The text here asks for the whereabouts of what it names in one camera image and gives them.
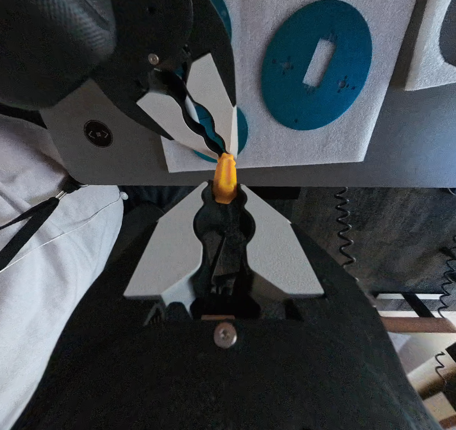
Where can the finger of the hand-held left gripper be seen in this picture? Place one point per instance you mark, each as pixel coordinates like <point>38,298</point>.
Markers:
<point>164,113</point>
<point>213,91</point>

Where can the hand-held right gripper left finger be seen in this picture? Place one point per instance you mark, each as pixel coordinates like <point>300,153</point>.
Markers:
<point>171,259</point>

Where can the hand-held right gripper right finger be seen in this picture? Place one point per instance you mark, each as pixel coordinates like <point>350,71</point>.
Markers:
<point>281,259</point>

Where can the round black desk button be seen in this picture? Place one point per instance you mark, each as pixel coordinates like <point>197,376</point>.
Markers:
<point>98,134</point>

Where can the blue plate with rectangular hole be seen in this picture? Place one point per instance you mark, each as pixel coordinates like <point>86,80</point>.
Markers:
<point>285,98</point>

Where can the white foam sheet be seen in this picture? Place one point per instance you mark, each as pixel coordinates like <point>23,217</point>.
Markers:
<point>285,145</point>

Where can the person's white shirt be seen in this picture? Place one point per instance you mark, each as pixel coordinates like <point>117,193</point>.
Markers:
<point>42,294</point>

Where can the white foam square with hole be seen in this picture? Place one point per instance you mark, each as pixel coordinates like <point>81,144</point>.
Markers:
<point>427,70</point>

